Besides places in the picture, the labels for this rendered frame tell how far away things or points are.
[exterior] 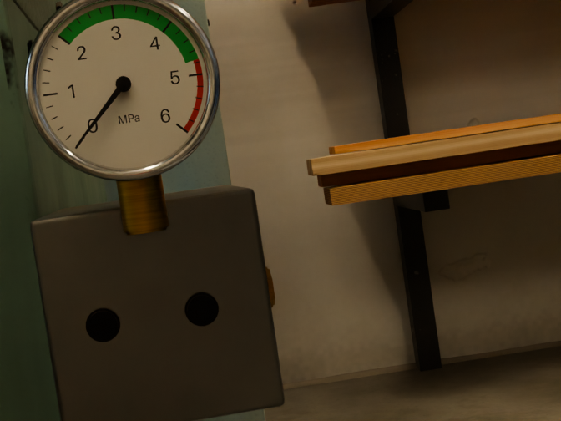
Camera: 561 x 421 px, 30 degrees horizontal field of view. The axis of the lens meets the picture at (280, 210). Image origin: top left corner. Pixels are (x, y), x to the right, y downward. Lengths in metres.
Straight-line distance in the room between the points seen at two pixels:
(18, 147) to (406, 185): 1.99
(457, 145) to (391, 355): 0.75
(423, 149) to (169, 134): 2.05
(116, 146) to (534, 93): 2.65
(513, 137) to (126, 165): 2.12
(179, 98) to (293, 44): 2.51
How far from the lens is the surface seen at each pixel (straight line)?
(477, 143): 2.41
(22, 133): 0.41
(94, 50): 0.35
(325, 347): 2.89
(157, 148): 0.35
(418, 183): 2.37
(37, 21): 0.55
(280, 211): 2.83
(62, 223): 0.37
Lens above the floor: 0.63
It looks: 3 degrees down
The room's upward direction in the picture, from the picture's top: 8 degrees counter-clockwise
